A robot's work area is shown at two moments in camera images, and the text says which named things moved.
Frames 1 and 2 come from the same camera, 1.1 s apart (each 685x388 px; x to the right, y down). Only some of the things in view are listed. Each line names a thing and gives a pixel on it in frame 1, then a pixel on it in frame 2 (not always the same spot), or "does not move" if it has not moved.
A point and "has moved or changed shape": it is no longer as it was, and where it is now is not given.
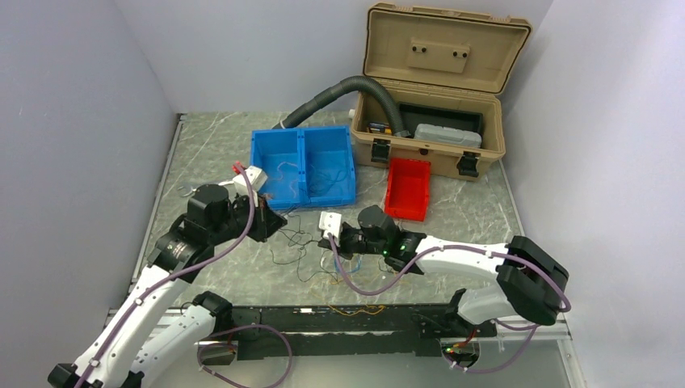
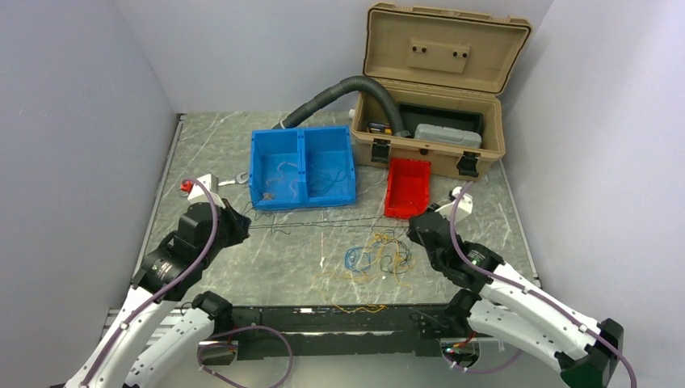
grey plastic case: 447,135 does not move
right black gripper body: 353,240 to 414,234
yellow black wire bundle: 291,250 has moved or changed shape
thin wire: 281,179 does not move
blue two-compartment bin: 305,166 does not move
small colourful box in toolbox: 379,127 does not move
